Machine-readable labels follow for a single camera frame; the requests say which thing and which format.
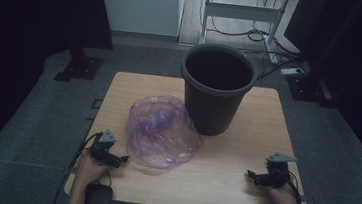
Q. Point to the person's left hand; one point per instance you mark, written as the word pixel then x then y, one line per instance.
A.
pixel 88 171

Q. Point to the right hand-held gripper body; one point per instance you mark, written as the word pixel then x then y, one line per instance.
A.
pixel 275 176

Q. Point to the purple plastic bag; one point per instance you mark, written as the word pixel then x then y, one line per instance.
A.
pixel 162 137

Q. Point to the dark grey trash bin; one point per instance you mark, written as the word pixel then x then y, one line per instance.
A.
pixel 213 115

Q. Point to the black stand base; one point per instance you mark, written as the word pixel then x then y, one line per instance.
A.
pixel 307 90
pixel 82 67

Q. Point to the black table bracket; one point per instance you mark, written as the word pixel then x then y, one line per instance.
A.
pixel 96 103

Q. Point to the white panel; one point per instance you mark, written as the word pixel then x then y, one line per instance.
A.
pixel 138 4

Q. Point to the person's right hand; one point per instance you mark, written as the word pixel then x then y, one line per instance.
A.
pixel 281 198

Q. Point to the black chair armrest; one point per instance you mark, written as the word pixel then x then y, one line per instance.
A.
pixel 98 199

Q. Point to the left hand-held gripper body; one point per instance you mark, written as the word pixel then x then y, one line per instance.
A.
pixel 102 149

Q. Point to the white power strip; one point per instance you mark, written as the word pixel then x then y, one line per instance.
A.
pixel 292 71

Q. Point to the white desk frame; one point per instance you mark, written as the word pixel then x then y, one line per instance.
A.
pixel 244 11

